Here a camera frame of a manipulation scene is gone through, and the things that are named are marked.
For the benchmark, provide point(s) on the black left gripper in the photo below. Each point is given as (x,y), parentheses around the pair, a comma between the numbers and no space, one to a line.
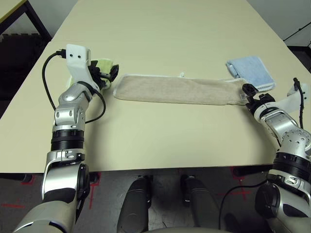
(100,77)

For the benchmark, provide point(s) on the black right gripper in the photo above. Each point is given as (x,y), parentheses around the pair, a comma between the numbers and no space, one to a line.
(261,103)

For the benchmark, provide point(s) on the beige towel with white trim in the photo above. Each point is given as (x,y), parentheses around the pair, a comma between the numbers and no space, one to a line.
(182,89)

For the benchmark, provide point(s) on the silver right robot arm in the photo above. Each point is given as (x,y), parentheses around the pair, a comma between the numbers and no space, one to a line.
(279,121)

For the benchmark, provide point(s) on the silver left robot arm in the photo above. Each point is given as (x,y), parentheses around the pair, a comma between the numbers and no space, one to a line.
(70,97)

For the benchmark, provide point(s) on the folded green towel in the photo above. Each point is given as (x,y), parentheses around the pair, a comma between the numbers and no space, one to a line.
(104,63)

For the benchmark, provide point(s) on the folded light blue towel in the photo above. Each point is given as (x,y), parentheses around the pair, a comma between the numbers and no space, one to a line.
(250,70)

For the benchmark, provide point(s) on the black table foot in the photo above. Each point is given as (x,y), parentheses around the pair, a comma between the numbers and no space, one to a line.
(252,171)
(94,178)

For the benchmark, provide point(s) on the black foam floor mat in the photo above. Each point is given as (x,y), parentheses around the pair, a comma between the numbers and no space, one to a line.
(22,53)

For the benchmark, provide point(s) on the dark grey robot right leg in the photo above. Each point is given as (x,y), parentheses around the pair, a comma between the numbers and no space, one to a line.
(201,204)

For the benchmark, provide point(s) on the dark grey robot leg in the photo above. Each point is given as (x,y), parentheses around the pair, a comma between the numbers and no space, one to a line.
(201,204)
(134,204)

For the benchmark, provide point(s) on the dark grey robot left leg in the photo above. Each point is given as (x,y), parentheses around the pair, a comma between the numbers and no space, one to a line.
(134,204)

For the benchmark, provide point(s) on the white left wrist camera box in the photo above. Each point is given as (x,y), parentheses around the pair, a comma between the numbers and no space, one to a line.
(76,54)

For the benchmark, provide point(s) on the side table with black frame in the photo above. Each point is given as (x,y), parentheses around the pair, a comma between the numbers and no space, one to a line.
(7,7)

